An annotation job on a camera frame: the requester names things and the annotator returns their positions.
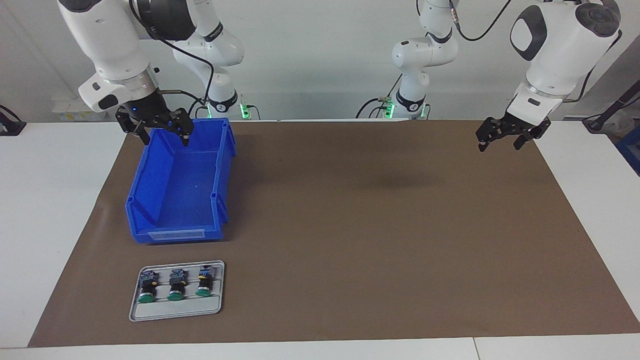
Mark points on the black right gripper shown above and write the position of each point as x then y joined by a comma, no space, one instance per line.
147,107

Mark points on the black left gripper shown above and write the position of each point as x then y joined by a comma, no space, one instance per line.
525,128

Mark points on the green push button switch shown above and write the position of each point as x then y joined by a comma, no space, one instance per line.
176,286
204,282
147,287

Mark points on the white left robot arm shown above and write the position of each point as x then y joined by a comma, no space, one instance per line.
555,50

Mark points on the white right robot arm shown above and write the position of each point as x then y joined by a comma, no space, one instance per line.
115,45

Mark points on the blue plastic storage bin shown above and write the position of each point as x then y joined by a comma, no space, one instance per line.
185,200

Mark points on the green lit base connector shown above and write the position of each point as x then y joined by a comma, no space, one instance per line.
244,110
387,107

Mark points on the black stand pole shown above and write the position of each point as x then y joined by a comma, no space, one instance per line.
597,122

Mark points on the blue crate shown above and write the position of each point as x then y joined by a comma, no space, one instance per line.
632,150

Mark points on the black clamp base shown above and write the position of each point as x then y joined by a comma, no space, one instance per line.
10,127

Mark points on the grey metal tray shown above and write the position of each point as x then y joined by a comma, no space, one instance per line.
175,310

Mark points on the brown table mat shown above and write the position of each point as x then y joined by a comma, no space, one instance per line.
350,250

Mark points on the white wall socket box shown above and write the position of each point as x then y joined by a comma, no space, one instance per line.
65,107

